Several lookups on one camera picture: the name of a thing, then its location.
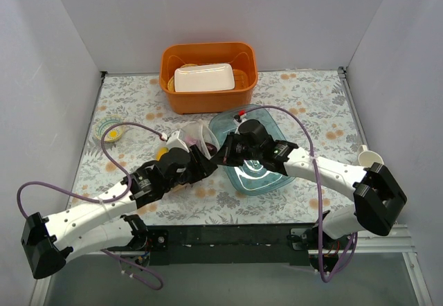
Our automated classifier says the purple eggplant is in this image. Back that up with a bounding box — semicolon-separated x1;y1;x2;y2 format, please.
185;136;217;156

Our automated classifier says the clear zip top bag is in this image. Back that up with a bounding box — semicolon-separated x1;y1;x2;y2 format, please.
155;121;219;169

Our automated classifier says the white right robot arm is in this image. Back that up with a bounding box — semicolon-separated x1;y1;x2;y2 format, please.
211;120;407;249

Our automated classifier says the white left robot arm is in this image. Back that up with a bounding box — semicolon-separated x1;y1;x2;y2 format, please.
21;145;217;279

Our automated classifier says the clear blue plastic tray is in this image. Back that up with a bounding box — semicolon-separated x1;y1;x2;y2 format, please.
209;105;293;196

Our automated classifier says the small patterned bowl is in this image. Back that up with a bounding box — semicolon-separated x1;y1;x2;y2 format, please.
93;115;126;144

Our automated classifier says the white rectangular dish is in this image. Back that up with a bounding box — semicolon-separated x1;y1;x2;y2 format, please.
172;63;235;93

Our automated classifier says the yellow plate in basket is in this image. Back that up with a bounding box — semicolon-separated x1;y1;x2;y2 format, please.
167;64;196;92

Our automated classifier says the orange plastic basket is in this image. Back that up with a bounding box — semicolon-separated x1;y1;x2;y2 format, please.
159;42;258;114

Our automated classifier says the white plastic cup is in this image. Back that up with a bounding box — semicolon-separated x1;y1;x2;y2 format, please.
356;145;384;168

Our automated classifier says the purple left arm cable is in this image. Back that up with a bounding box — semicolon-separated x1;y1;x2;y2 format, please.
15;122;168;291

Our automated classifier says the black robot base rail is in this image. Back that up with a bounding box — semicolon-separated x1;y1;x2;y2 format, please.
117;222;361;269

